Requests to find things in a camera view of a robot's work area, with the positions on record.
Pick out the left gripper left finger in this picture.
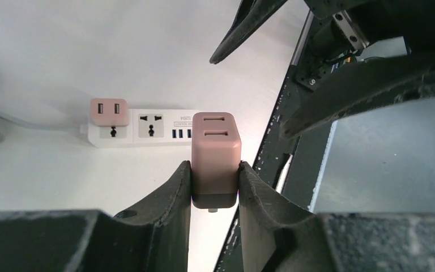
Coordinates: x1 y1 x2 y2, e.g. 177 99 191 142
0 161 191 271

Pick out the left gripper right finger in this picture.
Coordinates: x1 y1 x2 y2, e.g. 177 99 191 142
238 162 435 271

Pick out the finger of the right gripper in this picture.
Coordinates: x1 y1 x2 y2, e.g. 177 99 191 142
209 0 287 65

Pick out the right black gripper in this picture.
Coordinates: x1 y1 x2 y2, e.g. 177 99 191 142
281 1 435 138

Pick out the white power strip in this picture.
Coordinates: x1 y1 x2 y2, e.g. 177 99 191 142
87 109 198 148

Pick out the pink plug adapter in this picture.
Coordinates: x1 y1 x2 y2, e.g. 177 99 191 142
191 112 242 210
89 98 130 127

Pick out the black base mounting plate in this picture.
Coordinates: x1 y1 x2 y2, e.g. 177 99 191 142
215 13 332 271

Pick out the grey cord of far strip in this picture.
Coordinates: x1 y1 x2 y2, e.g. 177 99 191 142
0 49 91 159

